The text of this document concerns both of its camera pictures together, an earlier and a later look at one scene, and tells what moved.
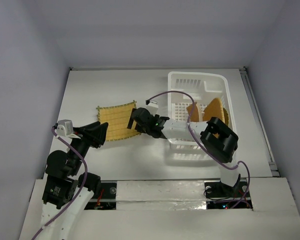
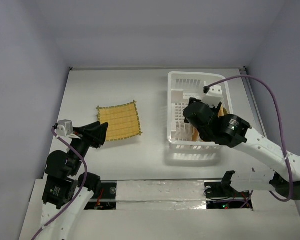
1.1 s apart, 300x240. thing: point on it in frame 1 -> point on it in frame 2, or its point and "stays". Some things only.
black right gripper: (135, 121) -> (205, 133)
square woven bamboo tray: (117, 117) stays
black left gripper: (95, 129) stays
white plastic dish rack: (185, 89) stays
